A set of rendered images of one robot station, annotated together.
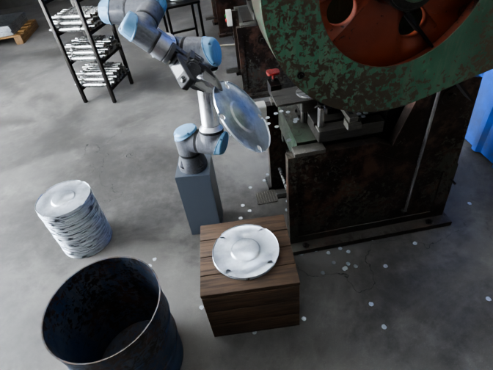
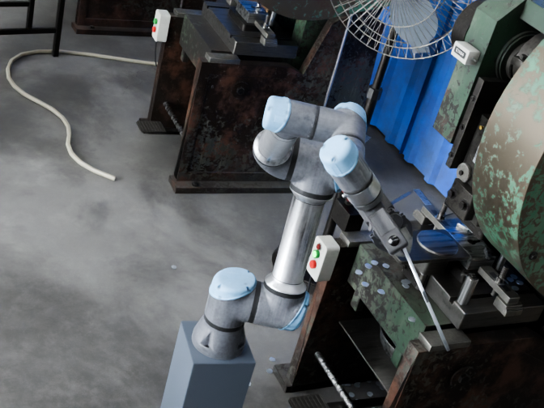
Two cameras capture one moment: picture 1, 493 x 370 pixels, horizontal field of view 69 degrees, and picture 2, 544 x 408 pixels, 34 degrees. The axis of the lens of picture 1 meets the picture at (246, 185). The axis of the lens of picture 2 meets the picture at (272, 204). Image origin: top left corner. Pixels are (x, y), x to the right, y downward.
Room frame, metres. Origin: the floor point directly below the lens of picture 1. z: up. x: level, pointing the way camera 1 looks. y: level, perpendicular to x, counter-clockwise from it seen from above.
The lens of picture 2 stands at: (-0.24, 1.14, 2.07)
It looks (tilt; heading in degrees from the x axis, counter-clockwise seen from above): 30 degrees down; 332
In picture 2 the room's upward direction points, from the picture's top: 16 degrees clockwise
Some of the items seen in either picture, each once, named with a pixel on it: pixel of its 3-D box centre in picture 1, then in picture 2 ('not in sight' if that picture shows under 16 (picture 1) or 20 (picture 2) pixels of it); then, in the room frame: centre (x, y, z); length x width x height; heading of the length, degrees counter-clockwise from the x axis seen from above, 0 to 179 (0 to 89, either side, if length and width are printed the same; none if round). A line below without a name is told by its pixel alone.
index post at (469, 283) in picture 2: (320, 116); (467, 288); (1.34, -0.36, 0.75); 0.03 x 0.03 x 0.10; 4
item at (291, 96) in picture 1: (299, 105); (417, 261); (1.51, -0.30, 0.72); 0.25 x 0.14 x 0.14; 94
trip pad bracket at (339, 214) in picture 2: (274, 96); (343, 228); (1.82, -0.22, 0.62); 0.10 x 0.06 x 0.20; 4
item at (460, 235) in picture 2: not in sight; (467, 248); (1.52, -0.47, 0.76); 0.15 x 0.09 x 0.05; 4
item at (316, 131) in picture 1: (334, 107); (459, 269); (1.52, -0.48, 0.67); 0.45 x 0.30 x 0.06; 4
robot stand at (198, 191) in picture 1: (201, 195); (202, 398); (1.50, 0.26, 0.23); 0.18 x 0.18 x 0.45; 86
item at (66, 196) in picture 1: (63, 197); not in sight; (1.50, 1.00, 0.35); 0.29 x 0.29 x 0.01
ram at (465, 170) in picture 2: not in sight; (491, 167); (1.52, -0.43, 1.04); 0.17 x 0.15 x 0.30; 94
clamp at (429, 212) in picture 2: not in sight; (439, 215); (1.69, -0.46, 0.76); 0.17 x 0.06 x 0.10; 4
